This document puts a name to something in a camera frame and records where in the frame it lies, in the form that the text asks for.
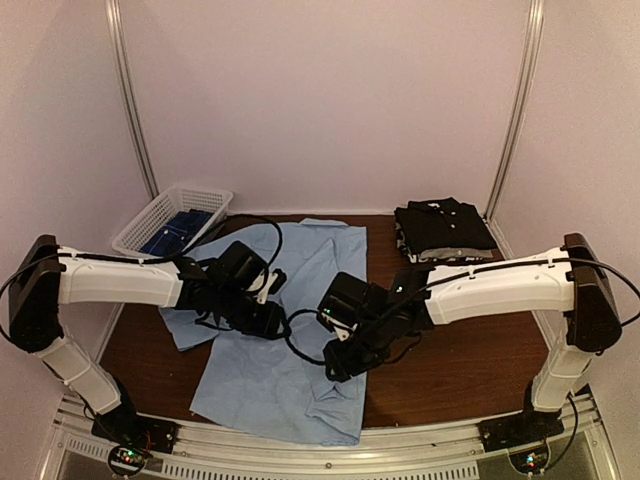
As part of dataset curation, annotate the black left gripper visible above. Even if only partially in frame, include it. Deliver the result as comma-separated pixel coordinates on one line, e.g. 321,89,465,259
213,285,291,342

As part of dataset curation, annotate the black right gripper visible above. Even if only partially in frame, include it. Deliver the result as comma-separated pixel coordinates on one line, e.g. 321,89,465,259
324,314,394,382

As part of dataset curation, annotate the light blue long sleeve shirt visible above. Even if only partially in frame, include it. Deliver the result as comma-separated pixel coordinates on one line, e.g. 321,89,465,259
160,218,367,446

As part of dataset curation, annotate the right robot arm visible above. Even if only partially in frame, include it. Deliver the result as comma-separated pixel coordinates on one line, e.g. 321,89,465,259
318,233,623,442

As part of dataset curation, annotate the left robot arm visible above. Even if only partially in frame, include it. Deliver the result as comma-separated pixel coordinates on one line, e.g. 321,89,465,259
1,235,290,444

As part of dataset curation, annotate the dark blue folded shirt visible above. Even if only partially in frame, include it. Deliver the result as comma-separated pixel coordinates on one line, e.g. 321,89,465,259
139,209,212,257

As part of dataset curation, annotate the white plastic mesh basket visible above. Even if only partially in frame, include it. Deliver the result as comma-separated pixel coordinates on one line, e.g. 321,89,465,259
112,185,234,257

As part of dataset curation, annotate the grey patterned folded shirt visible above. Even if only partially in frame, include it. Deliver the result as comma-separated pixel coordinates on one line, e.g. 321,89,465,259
395,223,493,264

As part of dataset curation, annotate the black folded polo shirt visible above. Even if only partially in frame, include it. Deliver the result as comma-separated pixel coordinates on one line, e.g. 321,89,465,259
394,197,497,253

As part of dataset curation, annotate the right black camera cable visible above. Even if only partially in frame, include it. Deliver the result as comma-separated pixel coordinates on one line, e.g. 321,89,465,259
284,307,331,366

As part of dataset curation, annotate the black camera cable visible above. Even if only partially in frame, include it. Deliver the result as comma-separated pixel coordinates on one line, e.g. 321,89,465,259
0,213,284,351
284,307,331,366

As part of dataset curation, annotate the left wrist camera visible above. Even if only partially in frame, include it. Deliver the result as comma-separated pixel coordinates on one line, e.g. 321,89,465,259
249,269,287,304

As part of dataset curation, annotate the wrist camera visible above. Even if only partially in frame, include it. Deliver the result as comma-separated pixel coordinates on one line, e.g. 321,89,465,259
318,271,386,342
249,269,287,304

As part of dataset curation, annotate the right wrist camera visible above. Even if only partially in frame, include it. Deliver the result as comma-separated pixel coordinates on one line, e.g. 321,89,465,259
318,271,386,342

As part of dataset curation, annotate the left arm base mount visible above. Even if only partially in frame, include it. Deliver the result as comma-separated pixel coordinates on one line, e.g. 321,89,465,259
91,415,178,478

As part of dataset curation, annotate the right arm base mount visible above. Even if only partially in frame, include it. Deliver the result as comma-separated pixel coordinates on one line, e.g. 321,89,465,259
478,411,564,476

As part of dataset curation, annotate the left black camera cable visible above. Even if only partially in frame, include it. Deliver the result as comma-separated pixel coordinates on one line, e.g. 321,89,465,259
0,213,284,351

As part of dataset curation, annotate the front aluminium rail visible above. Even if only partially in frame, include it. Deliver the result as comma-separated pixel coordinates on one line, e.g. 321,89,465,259
35,394,620,479

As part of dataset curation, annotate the left aluminium frame post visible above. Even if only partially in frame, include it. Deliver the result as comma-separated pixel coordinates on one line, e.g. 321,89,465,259
104,0,160,199

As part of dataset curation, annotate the aluminium frame post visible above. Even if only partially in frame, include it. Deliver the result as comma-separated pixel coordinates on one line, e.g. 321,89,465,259
484,0,545,223
104,0,160,199

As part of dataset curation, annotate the right aluminium frame post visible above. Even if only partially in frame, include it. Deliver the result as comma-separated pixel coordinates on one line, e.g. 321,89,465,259
484,0,545,223

